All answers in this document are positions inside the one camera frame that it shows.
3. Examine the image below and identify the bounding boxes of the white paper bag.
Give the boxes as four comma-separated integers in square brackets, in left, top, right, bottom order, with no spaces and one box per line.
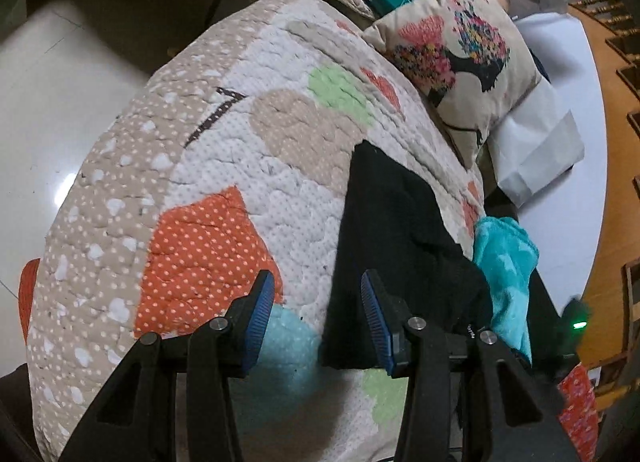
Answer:
[486,76,586,209]

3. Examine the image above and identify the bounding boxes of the turquoise fleece cloth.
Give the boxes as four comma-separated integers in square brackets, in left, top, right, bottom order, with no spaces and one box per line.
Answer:
[472,216,541,363]

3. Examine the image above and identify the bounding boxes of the patchwork quilted blanket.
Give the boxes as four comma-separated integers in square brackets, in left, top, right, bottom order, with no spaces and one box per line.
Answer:
[19,0,598,462]

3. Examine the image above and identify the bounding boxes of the black pants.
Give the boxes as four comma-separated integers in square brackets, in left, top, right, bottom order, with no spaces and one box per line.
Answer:
[319,139,494,371]

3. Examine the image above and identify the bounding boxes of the floral printed cushion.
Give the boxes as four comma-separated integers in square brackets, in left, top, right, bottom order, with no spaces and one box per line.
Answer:
[361,0,544,170]

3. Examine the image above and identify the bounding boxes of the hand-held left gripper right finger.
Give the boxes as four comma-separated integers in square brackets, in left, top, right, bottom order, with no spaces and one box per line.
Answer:
[360,269,585,462]

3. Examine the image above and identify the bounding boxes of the wooden lattice headboard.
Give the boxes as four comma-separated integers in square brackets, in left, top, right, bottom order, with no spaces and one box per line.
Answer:
[567,0,640,383]

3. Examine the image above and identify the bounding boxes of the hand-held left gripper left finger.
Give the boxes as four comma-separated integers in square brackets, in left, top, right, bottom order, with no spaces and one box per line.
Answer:
[59,269,276,462]

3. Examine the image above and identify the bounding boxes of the white bed sheet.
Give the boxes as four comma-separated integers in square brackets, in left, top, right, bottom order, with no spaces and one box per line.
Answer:
[510,12,608,303]

